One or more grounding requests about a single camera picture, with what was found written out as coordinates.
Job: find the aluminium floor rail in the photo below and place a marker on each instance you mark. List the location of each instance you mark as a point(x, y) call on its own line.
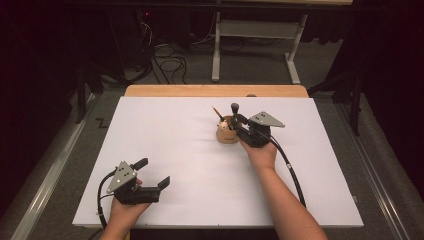
point(50, 190)
point(376, 186)

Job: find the black computer tower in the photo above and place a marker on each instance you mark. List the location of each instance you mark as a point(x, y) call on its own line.
point(143, 40)

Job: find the person's left hand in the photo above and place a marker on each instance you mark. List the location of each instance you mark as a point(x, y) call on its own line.
point(125, 215)

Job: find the tan pen holder with bear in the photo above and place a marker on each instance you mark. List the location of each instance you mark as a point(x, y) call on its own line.
point(226, 137)

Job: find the person's right hand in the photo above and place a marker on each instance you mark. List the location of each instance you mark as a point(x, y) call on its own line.
point(263, 156)

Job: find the black metal stand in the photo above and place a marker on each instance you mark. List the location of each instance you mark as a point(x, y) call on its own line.
point(80, 100)
point(356, 106)

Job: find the white-framed wooden desk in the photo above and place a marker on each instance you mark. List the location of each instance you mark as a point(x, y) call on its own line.
point(256, 29)

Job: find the white table board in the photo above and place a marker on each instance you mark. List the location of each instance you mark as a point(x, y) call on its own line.
point(180, 133)

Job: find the thin black calligraphy brush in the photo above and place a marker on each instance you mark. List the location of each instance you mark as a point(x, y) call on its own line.
point(217, 113)

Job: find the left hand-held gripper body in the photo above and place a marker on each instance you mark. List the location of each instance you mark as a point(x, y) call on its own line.
point(122, 176)

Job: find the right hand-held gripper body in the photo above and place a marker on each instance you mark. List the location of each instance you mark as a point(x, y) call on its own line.
point(256, 135)

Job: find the black makeup brush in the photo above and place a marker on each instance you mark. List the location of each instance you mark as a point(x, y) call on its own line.
point(235, 108)

